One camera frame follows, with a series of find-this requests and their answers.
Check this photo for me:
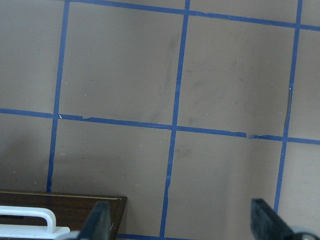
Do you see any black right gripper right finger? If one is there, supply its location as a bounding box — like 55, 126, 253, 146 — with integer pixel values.
250, 198, 300, 240

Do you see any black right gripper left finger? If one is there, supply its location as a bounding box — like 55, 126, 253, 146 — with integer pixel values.
77, 201, 111, 240

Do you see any wooden drawer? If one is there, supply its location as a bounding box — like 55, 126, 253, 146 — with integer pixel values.
0, 190, 128, 240

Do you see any white drawer handle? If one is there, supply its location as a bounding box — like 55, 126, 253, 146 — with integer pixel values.
0, 205, 71, 240

